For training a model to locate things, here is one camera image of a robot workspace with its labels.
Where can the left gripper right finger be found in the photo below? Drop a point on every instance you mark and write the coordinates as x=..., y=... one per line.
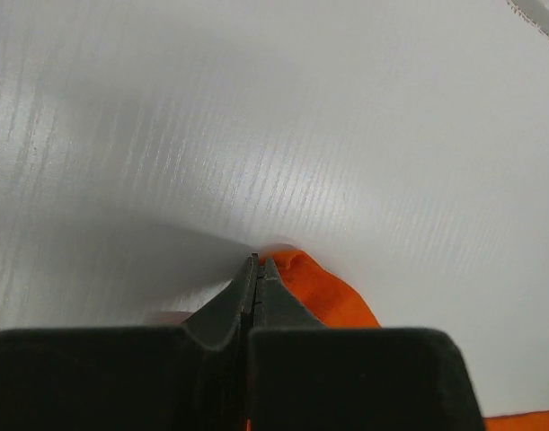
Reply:
x=304, y=375

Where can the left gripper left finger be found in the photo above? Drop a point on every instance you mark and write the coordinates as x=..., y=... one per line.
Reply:
x=188, y=376

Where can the orange t shirt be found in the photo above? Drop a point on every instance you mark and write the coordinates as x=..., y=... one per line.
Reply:
x=338, y=305

